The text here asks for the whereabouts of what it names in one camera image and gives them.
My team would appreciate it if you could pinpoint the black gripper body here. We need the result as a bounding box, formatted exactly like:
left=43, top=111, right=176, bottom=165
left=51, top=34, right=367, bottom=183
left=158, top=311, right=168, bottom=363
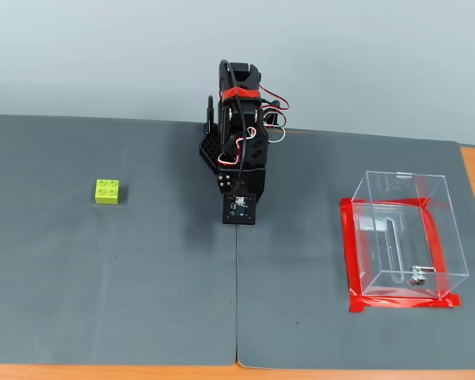
left=215, top=124, right=269, bottom=207

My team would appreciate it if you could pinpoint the green lego block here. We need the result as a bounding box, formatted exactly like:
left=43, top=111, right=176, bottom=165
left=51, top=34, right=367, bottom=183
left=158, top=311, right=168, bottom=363
left=94, top=178, right=120, bottom=206

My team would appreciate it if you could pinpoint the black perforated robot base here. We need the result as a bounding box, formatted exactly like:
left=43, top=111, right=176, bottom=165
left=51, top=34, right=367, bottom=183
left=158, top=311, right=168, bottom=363
left=197, top=131, right=223, bottom=176

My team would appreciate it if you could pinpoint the transparent acrylic box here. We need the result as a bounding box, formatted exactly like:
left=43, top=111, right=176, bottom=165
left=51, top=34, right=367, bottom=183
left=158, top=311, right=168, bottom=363
left=350, top=169, right=470, bottom=300

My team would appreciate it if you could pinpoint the metal box latch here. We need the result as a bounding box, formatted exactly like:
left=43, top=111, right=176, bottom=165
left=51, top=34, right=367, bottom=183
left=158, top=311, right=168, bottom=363
left=406, top=265, right=437, bottom=287

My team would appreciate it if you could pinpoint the black table clamp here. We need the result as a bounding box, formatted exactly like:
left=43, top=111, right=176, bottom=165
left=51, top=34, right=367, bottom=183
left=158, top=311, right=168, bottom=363
left=265, top=100, right=287, bottom=130
left=203, top=94, right=219, bottom=135

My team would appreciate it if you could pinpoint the red tape band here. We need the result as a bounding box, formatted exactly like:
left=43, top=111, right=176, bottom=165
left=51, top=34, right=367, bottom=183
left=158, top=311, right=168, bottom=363
left=221, top=87, right=262, bottom=101

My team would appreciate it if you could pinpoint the grey table mat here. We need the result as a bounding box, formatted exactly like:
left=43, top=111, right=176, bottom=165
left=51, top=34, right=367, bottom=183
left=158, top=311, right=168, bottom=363
left=0, top=114, right=238, bottom=367
left=236, top=127, right=475, bottom=371

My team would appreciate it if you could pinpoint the red tape strip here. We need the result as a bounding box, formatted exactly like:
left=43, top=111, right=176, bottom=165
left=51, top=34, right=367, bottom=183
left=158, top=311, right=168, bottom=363
left=348, top=294, right=462, bottom=314
left=420, top=206, right=451, bottom=302
left=339, top=197, right=366, bottom=314
left=340, top=196, right=433, bottom=209

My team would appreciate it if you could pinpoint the red white servo wire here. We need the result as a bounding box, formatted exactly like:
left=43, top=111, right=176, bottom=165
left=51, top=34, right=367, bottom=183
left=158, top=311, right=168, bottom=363
left=258, top=84, right=292, bottom=130
left=217, top=126, right=259, bottom=167

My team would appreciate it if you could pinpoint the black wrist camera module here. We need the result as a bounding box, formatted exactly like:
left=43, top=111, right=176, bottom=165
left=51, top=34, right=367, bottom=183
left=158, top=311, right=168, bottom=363
left=221, top=180, right=258, bottom=226

